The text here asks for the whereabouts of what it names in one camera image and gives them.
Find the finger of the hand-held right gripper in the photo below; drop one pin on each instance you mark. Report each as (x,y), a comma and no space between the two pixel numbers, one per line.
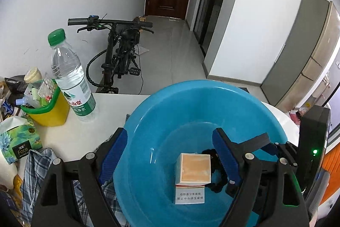
(231,188)
(255,142)

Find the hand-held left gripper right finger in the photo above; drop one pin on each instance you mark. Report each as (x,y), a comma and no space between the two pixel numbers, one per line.
(225,160)

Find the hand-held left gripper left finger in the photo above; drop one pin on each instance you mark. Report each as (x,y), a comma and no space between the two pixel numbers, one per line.
(114,160)

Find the black fluffy scrunchie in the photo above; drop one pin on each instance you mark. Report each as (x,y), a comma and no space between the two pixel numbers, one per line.
(216,185)

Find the orange cream square box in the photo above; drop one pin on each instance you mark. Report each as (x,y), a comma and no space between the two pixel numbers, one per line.
(194,168)

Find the white cigarette box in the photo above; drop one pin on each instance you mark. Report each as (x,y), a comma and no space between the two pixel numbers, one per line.
(190,193)

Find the blue plastic basin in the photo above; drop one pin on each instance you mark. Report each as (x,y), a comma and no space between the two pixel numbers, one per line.
(164,123)

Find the white round desktop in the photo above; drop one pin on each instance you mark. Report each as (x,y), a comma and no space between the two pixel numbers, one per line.
(106,110)

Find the orange chair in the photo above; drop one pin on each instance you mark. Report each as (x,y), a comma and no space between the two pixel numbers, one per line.
(332,160)

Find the blue plaid shirt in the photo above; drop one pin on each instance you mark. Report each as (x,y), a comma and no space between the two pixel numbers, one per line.
(39,163)

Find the yellow plastic container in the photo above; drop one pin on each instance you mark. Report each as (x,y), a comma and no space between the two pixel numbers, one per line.
(50,112)

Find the champagne gold refrigerator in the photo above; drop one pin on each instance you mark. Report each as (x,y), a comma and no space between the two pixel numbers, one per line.
(305,56)

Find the clear water bottle green cap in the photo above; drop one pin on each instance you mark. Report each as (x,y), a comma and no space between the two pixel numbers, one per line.
(71,83)

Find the green leaf print tissue pack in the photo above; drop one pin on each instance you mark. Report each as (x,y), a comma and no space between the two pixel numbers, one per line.
(18,142)

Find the assorted small sachets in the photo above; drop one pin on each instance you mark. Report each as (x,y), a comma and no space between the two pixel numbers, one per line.
(42,94)

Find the black bicycle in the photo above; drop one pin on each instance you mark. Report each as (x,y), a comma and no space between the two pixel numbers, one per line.
(122,56)

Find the white egg-shaped bottle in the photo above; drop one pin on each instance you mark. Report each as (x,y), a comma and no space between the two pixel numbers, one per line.
(6,171)

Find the grey door mat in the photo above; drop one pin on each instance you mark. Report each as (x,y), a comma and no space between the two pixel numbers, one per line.
(143,50)

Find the beige lidded jar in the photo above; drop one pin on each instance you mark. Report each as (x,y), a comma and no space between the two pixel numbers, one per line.
(33,74)

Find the dark snack bag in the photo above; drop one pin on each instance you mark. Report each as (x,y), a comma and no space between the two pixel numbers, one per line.
(14,82)

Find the cardboard box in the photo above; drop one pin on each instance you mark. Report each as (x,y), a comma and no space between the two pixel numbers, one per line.
(140,19)

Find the black framed glass door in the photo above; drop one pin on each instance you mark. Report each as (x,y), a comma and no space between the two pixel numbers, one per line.
(209,3)

